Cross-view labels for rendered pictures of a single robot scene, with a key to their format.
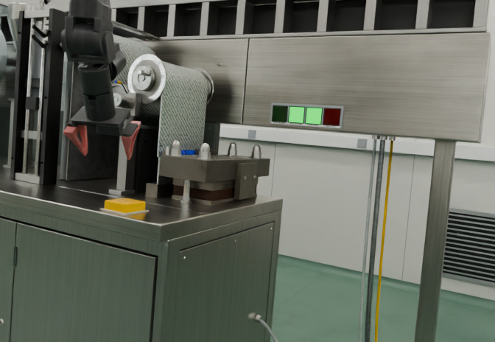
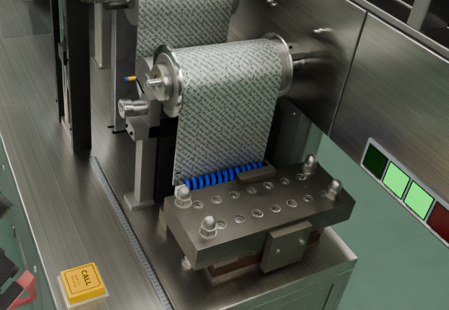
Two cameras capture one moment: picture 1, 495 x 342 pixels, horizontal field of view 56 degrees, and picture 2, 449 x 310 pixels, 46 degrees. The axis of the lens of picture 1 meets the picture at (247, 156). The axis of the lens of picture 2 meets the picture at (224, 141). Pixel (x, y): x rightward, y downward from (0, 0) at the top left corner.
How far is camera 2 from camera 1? 0.96 m
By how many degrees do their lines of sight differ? 42
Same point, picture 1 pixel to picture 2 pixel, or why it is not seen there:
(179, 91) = (216, 101)
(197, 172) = (190, 253)
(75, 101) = (122, 45)
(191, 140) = (239, 151)
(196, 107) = (252, 111)
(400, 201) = not seen: outside the picture
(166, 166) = (168, 216)
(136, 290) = not seen: outside the picture
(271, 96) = (373, 126)
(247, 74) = (351, 69)
